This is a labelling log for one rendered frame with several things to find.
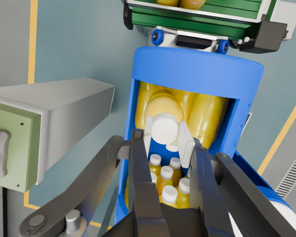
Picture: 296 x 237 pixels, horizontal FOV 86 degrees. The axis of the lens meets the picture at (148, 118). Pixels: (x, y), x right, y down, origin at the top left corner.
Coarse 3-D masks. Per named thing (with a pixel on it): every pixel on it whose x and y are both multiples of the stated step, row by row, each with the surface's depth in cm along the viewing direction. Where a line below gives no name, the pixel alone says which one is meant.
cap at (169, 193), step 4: (164, 188) 41; (168, 188) 42; (172, 188) 42; (164, 192) 40; (168, 192) 40; (172, 192) 40; (176, 192) 41; (164, 196) 40; (168, 196) 39; (172, 196) 39; (176, 196) 40; (168, 200) 40; (172, 200) 40
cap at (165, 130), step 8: (160, 120) 21; (168, 120) 21; (152, 128) 21; (160, 128) 21; (168, 128) 21; (176, 128) 21; (152, 136) 22; (160, 136) 22; (168, 136) 21; (176, 136) 21
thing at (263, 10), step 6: (264, 0) 49; (270, 0) 49; (126, 6) 52; (264, 6) 49; (126, 12) 53; (258, 12) 50; (264, 12) 50; (126, 18) 54; (258, 18) 50; (264, 18) 50; (126, 24) 56; (132, 24) 63; (216, 24) 52
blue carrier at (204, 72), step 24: (144, 48) 30; (168, 48) 26; (144, 72) 30; (168, 72) 27; (192, 72) 25; (216, 72) 25; (240, 72) 25; (240, 96) 27; (240, 120) 30; (216, 144) 48; (120, 192) 47; (120, 216) 43
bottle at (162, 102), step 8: (152, 96) 33; (160, 96) 28; (168, 96) 28; (152, 104) 26; (160, 104) 25; (168, 104) 25; (176, 104) 26; (144, 112) 27; (152, 112) 24; (160, 112) 24; (168, 112) 24; (176, 112) 24; (144, 120) 27; (152, 120) 23; (176, 120) 23
